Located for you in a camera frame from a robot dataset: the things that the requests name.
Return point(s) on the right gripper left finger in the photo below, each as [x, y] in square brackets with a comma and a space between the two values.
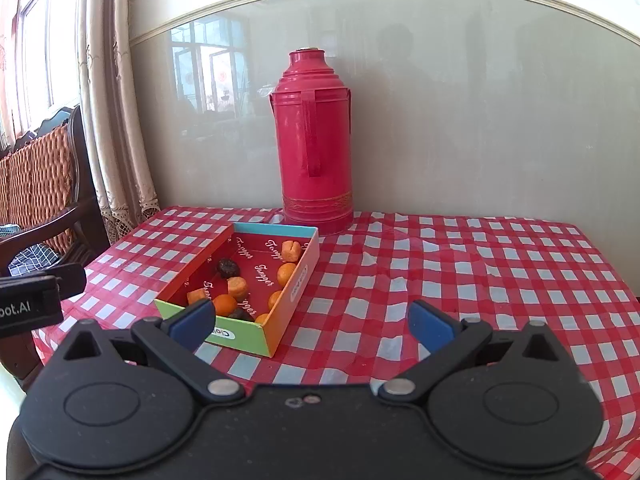
[170, 346]

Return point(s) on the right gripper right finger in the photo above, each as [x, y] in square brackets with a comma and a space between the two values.
[452, 345]

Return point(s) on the orange tangerine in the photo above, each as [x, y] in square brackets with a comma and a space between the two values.
[224, 305]
[285, 272]

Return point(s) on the small tan longan fruit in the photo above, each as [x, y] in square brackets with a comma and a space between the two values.
[261, 319]

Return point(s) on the dark mangosteen fruit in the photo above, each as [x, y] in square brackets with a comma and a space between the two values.
[227, 268]

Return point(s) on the blue plaid cloth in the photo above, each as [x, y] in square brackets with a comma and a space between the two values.
[30, 259]

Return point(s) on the orange fruit piece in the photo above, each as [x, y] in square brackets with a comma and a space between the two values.
[273, 299]
[197, 295]
[291, 251]
[238, 288]

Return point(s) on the red white checkered tablecloth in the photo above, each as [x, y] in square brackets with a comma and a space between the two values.
[350, 325]

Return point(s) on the colourful cardboard box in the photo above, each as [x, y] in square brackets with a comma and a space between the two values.
[253, 276]

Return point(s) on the dark wooden armchair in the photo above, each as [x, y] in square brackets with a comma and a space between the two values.
[47, 189]

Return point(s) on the beige lace curtain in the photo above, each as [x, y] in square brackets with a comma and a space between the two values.
[119, 167]

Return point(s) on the red thermos flask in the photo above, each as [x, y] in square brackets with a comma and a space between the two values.
[311, 110]

